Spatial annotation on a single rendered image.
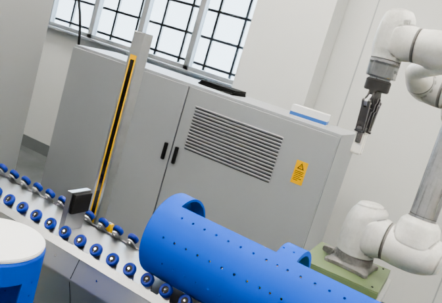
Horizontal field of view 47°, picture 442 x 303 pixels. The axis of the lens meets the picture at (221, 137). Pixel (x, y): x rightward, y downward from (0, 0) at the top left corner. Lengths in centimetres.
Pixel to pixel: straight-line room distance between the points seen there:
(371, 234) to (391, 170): 225
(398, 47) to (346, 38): 285
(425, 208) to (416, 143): 223
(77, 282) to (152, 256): 33
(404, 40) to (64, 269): 132
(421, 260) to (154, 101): 219
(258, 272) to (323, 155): 170
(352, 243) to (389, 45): 87
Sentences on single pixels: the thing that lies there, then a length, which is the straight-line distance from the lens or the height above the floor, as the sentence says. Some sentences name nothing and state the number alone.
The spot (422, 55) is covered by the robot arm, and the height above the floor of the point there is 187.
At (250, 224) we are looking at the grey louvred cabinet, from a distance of 330.
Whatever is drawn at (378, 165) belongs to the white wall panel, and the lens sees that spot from 431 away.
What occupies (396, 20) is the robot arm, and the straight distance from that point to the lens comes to 158.
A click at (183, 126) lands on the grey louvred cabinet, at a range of 346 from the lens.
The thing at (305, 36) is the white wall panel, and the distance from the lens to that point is 418.
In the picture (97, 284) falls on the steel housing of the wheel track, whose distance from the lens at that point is 180.
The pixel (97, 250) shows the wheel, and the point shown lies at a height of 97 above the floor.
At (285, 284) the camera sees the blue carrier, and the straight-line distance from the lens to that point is 145.
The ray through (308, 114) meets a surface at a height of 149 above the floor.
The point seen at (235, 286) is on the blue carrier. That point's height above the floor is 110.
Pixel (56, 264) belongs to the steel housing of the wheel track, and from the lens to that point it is 191.
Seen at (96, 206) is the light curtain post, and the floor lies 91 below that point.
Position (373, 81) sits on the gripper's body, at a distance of 158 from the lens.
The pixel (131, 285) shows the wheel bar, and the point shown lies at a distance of 173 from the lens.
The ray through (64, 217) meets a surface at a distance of 197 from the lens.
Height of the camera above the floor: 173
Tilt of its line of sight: 10 degrees down
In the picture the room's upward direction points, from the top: 17 degrees clockwise
